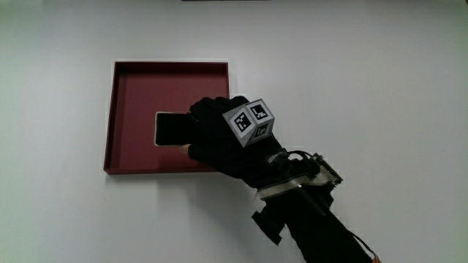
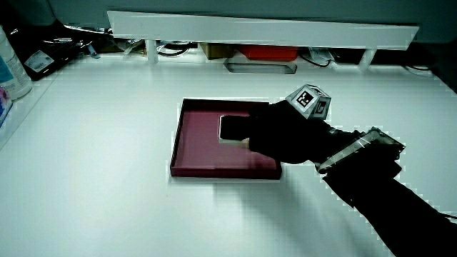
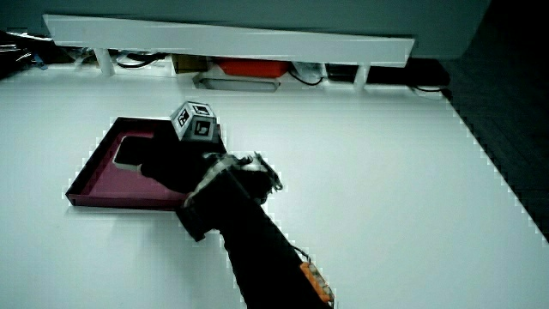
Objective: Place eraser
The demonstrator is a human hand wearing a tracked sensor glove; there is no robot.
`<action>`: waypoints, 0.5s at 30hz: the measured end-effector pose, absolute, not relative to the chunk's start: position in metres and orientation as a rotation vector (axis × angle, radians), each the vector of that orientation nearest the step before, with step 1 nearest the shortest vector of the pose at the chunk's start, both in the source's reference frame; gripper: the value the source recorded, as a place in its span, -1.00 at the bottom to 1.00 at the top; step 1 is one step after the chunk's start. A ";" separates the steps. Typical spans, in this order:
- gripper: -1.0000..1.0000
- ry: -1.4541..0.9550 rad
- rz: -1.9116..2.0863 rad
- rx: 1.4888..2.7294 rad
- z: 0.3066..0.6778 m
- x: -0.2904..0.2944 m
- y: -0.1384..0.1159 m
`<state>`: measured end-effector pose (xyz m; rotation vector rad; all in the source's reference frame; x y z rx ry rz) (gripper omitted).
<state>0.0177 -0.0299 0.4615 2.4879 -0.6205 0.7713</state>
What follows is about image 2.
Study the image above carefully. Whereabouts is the brown cardboard box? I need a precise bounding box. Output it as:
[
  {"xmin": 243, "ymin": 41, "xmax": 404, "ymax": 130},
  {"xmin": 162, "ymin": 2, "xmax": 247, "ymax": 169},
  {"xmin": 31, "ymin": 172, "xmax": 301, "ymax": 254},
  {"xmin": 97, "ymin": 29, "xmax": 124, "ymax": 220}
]
[{"xmin": 199, "ymin": 42, "xmax": 236, "ymax": 61}]

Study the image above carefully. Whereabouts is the pink and blue packet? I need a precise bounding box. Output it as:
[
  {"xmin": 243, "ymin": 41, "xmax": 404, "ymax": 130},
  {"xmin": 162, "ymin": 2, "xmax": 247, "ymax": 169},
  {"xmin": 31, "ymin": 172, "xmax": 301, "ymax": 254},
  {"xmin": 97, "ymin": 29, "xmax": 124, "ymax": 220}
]
[{"xmin": 0, "ymin": 86, "xmax": 14, "ymax": 128}]

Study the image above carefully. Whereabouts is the black bag with white label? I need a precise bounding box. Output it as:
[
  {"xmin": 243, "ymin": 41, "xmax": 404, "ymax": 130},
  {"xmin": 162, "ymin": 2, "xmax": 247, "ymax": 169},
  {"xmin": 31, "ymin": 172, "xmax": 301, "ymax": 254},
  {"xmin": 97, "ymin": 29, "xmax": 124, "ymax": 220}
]
[{"xmin": 6, "ymin": 20, "xmax": 94, "ymax": 82}]

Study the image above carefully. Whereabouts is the white cable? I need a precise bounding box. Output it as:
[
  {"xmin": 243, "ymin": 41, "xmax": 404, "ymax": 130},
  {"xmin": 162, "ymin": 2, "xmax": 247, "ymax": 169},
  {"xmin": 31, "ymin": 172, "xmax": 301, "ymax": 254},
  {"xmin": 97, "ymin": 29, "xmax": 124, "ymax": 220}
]
[{"xmin": 402, "ymin": 64, "xmax": 435, "ymax": 76}]

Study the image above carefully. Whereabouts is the black cable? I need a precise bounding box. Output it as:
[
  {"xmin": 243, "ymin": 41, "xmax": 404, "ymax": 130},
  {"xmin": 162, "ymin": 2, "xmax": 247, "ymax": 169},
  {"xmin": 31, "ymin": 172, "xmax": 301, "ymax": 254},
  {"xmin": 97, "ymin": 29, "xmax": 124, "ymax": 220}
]
[
  {"xmin": 298, "ymin": 52, "xmax": 332, "ymax": 69},
  {"xmin": 156, "ymin": 42, "xmax": 191, "ymax": 58}
]

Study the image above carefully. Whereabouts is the person's right hand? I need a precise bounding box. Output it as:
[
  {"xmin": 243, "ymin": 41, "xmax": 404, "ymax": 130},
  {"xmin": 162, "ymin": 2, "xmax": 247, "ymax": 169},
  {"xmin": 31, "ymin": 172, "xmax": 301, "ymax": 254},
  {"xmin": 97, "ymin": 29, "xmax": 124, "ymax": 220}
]
[{"xmin": 241, "ymin": 84, "xmax": 358, "ymax": 166}]

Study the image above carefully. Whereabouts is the person's right forearm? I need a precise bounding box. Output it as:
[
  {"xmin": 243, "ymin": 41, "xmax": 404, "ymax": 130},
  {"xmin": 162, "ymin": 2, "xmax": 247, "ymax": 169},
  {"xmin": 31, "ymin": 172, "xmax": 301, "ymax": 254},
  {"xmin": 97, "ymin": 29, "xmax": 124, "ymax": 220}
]
[{"xmin": 316, "ymin": 126, "xmax": 457, "ymax": 257}]

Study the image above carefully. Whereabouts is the orange box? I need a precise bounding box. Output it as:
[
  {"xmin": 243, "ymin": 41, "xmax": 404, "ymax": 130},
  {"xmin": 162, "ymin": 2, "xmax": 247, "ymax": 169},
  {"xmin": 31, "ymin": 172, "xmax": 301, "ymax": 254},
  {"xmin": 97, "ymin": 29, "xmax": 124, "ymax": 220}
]
[{"xmin": 236, "ymin": 44, "xmax": 299, "ymax": 62}]

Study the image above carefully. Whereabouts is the white desk shelf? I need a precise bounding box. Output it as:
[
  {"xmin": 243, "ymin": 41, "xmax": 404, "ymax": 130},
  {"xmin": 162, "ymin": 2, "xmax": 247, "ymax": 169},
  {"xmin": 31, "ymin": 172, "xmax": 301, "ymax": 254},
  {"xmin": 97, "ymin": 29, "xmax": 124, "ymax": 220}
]
[{"xmin": 106, "ymin": 9, "xmax": 421, "ymax": 71}]

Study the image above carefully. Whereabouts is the dark red tray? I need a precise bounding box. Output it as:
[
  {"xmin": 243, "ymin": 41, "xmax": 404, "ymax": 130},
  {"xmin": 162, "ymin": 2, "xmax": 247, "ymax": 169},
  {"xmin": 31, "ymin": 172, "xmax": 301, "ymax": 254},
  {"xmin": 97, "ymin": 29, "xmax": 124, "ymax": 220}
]
[{"xmin": 169, "ymin": 98, "xmax": 283, "ymax": 181}]

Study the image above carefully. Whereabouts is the white plastic bottle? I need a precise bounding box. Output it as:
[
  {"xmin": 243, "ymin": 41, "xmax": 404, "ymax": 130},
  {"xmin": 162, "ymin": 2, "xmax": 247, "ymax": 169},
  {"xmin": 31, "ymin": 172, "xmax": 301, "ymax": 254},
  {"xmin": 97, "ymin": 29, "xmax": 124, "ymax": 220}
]
[{"xmin": 0, "ymin": 24, "xmax": 34, "ymax": 101}]

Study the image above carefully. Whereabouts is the black eraser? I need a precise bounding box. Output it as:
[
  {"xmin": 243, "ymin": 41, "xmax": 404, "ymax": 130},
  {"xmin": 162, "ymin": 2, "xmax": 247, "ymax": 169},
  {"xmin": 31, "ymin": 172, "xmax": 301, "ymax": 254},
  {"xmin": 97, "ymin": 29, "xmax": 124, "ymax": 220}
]
[{"xmin": 218, "ymin": 114, "xmax": 251, "ymax": 144}]

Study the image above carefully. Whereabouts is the clear plastic tray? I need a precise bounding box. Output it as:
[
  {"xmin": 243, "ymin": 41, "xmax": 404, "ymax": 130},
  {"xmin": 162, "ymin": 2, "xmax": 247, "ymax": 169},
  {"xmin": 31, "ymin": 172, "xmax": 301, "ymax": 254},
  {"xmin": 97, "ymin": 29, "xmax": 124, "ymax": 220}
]
[{"xmin": 224, "ymin": 58, "xmax": 298, "ymax": 76}]

